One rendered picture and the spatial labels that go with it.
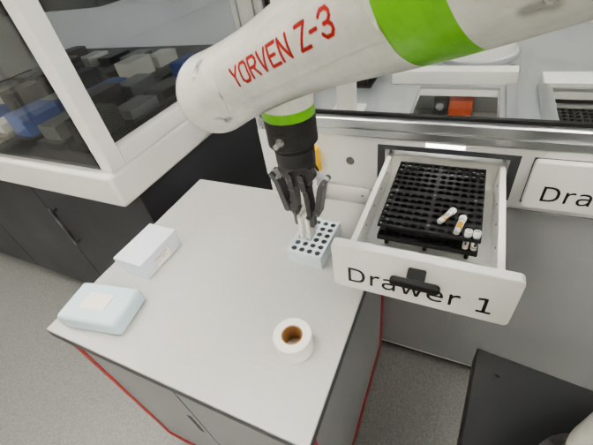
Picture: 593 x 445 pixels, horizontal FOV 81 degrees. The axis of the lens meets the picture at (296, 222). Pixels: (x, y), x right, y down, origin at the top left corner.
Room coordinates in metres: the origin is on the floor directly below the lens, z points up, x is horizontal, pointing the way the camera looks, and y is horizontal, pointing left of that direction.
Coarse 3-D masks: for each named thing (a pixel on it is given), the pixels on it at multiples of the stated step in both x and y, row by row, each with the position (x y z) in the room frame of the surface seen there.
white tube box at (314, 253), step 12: (324, 228) 0.61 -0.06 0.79; (336, 228) 0.59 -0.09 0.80; (300, 240) 0.58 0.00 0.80; (312, 240) 0.57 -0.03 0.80; (324, 240) 0.57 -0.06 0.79; (288, 252) 0.55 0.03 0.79; (300, 252) 0.54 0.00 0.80; (312, 252) 0.53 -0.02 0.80; (324, 252) 0.53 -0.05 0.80; (312, 264) 0.52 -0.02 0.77; (324, 264) 0.52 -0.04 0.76
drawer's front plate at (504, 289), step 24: (336, 240) 0.42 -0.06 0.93; (336, 264) 0.42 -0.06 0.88; (360, 264) 0.39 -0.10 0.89; (384, 264) 0.37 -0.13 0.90; (408, 264) 0.35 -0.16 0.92; (432, 264) 0.33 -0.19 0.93; (456, 264) 0.33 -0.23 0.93; (360, 288) 0.39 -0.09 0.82; (456, 288) 0.31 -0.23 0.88; (480, 288) 0.30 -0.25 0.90; (504, 288) 0.28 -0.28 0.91; (456, 312) 0.31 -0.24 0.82; (504, 312) 0.28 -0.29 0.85
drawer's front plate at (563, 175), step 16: (544, 160) 0.54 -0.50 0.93; (544, 176) 0.52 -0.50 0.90; (560, 176) 0.51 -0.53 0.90; (576, 176) 0.50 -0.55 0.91; (592, 176) 0.49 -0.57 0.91; (528, 192) 0.53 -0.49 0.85; (560, 192) 0.50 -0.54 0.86; (576, 192) 0.49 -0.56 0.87; (592, 192) 0.48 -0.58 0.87; (544, 208) 0.51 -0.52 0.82; (560, 208) 0.50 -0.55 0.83; (576, 208) 0.48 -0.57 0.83; (592, 208) 0.47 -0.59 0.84
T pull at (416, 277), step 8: (408, 272) 0.34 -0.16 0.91; (416, 272) 0.34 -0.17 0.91; (424, 272) 0.33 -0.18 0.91; (392, 280) 0.33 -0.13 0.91; (400, 280) 0.33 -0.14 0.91; (408, 280) 0.32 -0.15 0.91; (416, 280) 0.32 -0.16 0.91; (424, 280) 0.32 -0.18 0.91; (408, 288) 0.32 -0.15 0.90; (416, 288) 0.31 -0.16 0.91; (424, 288) 0.31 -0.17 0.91; (432, 288) 0.30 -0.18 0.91
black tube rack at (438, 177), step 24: (408, 168) 0.64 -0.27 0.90; (432, 168) 0.62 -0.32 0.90; (456, 168) 0.60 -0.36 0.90; (408, 192) 0.55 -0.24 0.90; (432, 192) 0.53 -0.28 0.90; (456, 192) 0.52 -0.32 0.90; (480, 192) 0.54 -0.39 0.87; (384, 216) 0.52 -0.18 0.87; (408, 216) 0.48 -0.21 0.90; (432, 216) 0.47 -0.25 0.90; (456, 216) 0.45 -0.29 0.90; (480, 216) 0.45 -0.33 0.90; (408, 240) 0.44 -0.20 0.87; (432, 240) 0.44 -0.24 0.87; (456, 240) 0.43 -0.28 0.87
